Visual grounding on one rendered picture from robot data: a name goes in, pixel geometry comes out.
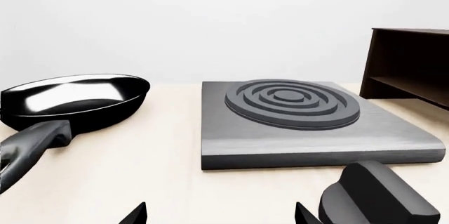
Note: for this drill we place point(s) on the black frying pan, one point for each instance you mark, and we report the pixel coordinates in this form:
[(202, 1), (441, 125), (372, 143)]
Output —
[(70, 105)]

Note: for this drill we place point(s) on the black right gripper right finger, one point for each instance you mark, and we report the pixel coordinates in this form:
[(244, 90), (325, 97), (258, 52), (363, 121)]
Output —
[(304, 215)]

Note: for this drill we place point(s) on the grey electric stove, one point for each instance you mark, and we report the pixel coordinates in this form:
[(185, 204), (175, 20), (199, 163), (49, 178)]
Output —
[(280, 118)]

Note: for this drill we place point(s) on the dark grey stove knob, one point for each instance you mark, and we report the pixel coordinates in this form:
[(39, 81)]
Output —
[(372, 197)]

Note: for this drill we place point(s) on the dark brown wooden shelf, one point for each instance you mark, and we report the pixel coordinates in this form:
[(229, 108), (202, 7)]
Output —
[(407, 66)]

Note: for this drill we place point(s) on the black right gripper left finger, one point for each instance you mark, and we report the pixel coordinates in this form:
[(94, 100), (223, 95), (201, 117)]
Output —
[(137, 216)]

